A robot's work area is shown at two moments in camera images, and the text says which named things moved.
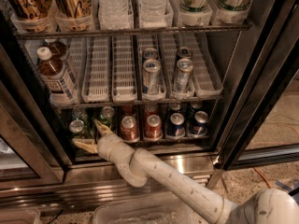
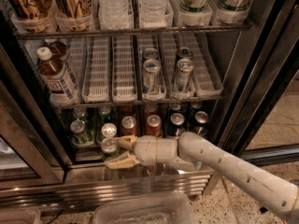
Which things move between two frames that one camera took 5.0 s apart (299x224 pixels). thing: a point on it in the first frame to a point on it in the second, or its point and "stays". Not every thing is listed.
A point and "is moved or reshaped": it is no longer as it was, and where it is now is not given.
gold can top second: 72,1 stays
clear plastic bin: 163,211 stays
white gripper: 105,144 to 146,150
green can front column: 107,117 is moved or reshaped
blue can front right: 201,123 stays
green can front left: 77,129 stays
